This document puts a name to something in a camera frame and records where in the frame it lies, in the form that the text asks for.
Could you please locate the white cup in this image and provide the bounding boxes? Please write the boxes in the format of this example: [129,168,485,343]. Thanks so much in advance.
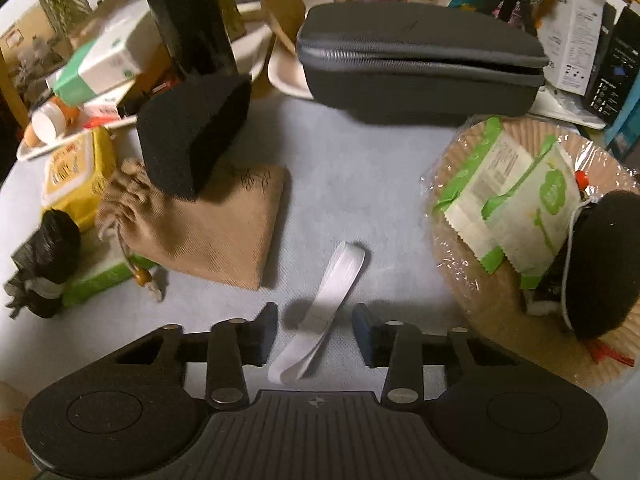
[31,102,69,144]

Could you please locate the green white sachet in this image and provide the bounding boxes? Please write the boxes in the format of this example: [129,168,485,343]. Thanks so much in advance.
[434,116,537,272]
[482,137,585,279]

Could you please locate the cream tray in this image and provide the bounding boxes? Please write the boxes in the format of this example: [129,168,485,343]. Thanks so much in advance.
[267,52,315,97]

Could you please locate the beige drawstring pouch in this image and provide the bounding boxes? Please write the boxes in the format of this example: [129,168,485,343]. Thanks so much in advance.
[95,157,292,304]

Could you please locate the green white tissue box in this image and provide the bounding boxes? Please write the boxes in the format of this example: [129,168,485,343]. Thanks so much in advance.
[52,10,169,107]

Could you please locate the wrapped brown paper plates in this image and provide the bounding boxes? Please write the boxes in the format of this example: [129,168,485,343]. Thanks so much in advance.
[420,117,640,389]

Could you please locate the red wrapper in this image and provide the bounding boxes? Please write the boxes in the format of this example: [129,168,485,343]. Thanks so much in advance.
[587,337,632,367]

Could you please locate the white elastic strap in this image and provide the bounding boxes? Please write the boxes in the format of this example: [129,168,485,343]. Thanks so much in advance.
[267,241,372,387]

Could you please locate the black trash bag roll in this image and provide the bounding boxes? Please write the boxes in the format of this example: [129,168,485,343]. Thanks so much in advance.
[2,208,82,319]

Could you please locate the blue box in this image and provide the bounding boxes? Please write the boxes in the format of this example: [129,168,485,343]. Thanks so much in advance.
[602,95,640,162]

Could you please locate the black thermos bottle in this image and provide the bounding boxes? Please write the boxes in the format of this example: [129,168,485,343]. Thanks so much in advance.
[134,0,237,81]

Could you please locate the brown paper bag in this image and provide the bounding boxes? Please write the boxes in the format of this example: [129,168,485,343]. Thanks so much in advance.
[250,0,307,57]

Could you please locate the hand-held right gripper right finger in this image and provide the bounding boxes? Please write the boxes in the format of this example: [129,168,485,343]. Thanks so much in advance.
[352,304,521,407]

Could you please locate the grey zip case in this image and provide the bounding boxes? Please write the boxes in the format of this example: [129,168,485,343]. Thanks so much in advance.
[296,2,550,126]

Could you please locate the white carton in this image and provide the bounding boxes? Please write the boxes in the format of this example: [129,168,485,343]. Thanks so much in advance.
[542,0,619,97]

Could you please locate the green wipe pack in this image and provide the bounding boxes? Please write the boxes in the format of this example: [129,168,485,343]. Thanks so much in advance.
[62,230,159,309]

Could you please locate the black foam wedge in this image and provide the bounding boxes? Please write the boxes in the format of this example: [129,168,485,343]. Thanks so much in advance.
[136,74,252,202]

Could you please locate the yellow wipe pack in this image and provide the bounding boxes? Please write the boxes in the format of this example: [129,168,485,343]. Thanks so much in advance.
[41,127,119,234]

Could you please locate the black fuzzy pouch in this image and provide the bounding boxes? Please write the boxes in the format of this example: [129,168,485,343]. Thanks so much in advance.
[520,190,640,345]

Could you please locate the black carton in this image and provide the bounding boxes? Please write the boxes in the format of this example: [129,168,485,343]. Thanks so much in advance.
[582,2,640,117]

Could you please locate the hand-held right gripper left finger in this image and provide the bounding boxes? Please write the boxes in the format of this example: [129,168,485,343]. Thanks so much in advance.
[107,302,279,409]

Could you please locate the white tray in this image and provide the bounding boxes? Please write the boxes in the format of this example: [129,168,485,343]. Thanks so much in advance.
[17,0,273,162]

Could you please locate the pale grey table mat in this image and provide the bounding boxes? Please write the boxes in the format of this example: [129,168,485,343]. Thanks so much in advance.
[0,92,501,401]

